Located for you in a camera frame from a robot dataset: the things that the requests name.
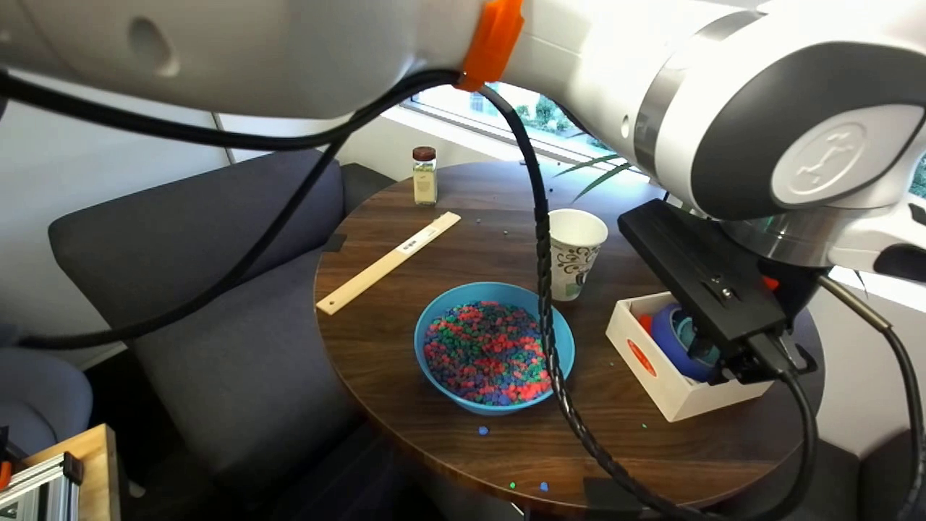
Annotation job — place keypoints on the pale wooden box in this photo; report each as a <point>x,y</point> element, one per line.
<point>676,395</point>

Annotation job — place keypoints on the pale wooden ruler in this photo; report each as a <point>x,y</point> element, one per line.
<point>386,265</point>

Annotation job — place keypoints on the patterned white paper cup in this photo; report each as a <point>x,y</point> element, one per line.
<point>581,255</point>

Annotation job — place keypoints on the dark seat cushion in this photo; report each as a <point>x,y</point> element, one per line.
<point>885,480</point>

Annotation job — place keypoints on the glass spice jar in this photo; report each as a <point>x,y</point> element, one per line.
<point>428,178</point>

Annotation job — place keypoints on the window with frame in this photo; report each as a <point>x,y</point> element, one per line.
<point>581,121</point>

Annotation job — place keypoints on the dark grey sofa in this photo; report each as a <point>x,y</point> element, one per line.
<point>193,386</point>

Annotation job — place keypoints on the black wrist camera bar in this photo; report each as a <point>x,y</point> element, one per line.
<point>711,276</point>

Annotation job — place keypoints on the orange object in box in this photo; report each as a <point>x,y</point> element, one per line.
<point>645,323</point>

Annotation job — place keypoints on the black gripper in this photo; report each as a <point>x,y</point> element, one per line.
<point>796,285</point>

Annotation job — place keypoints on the blue bowl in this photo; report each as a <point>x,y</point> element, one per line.
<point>435,379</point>

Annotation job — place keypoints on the wooden crate with metal rail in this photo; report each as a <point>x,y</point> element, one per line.
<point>92,473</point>

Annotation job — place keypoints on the grey upholstered chair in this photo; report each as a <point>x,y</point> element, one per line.
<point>38,395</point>

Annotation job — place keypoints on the colourful beads pile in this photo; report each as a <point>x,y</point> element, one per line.
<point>483,350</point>

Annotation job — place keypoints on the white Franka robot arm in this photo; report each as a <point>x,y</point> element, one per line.
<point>292,46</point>

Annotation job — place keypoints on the loose blue bead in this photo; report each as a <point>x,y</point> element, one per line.
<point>483,430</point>

